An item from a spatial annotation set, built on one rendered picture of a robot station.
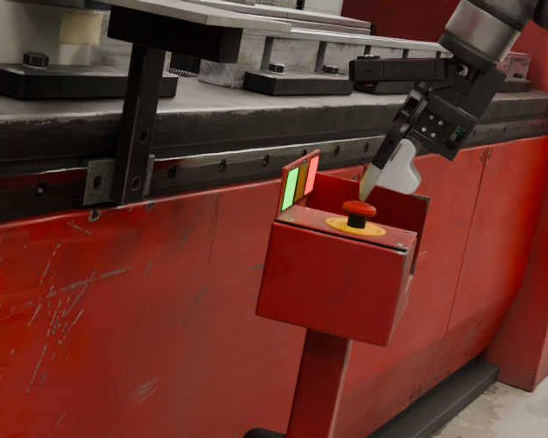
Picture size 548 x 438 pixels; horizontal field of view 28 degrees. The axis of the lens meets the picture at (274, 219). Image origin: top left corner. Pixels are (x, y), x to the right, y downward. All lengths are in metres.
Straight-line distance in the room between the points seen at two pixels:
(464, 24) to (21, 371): 0.60
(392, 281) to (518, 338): 2.11
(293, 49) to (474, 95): 0.62
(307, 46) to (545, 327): 1.67
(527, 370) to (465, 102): 2.17
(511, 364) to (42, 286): 2.35
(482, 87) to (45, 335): 0.55
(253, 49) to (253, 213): 0.28
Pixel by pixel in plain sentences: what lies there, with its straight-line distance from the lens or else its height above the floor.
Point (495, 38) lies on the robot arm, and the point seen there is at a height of 1.03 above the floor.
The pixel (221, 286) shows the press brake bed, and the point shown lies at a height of 0.62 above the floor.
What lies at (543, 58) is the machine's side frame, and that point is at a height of 0.96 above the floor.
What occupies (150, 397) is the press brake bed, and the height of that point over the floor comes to 0.49.
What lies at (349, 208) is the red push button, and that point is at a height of 0.80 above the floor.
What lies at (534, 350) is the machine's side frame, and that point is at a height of 0.13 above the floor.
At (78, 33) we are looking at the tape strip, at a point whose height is 0.94.
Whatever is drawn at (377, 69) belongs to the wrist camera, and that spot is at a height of 0.97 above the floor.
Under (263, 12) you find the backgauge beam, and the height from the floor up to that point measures 0.98.
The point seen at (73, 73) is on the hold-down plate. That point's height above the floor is 0.90.
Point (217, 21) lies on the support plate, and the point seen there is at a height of 0.99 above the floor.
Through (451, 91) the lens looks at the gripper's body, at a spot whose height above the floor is 0.96.
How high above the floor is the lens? 1.04
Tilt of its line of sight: 12 degrees down
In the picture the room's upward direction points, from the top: 11 degrees clockwise
